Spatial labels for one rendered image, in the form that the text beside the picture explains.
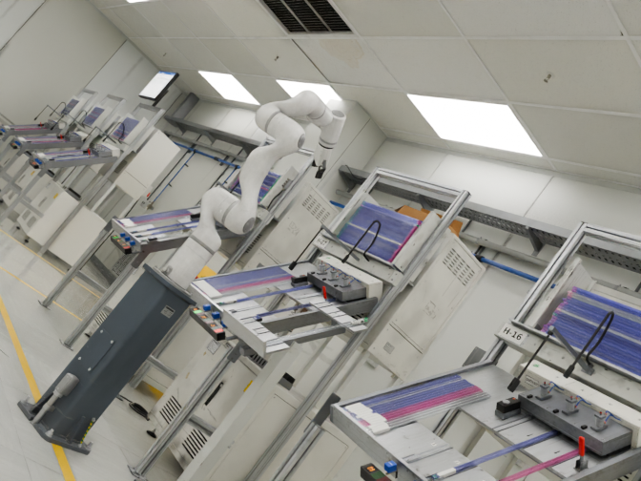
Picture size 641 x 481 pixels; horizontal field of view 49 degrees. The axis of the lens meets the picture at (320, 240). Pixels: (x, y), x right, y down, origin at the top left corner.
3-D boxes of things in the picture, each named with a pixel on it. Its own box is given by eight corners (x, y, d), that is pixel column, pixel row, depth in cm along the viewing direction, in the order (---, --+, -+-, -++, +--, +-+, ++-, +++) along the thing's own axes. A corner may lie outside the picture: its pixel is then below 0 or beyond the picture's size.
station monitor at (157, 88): (152, 101, 734) (176, 72, 740) (135, 97, 782) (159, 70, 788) (161, 110, 741) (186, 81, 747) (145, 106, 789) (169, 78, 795)
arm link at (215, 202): (207, 250, 271) (245, 201, 275) (173, 223, 277) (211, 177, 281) (217, 259, 282) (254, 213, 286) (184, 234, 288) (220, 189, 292)
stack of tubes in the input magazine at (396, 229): (388, 261, 336) (422, 219, 340) (334, 237, 378) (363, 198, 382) (403, 277, 343) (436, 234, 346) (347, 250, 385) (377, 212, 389)
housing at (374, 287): (368, 312, 335) (368, 283, 331) (317, 282, 376) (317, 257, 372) (382, 308, 339) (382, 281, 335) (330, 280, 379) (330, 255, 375)
